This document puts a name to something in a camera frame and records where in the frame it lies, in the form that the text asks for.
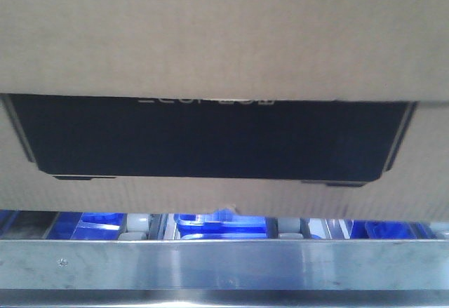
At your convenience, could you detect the brown cardboard box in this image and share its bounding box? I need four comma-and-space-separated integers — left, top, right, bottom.
1, 0, 448, 221

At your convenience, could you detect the blue plastic crate below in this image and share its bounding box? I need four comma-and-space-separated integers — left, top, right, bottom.
174, 210, 267, 240

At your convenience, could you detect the right white roller track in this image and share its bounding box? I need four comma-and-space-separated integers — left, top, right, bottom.
277, 217, 303, 239

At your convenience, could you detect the white roller track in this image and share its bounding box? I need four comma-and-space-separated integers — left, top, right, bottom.
118, 213, 152, 241
277, 217, 303, 239

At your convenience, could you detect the left white roller track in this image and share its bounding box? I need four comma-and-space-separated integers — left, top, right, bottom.
118, 213, 152, 241

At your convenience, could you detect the metal shelf front rail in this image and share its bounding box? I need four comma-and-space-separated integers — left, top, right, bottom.
1, 240, 448, 307

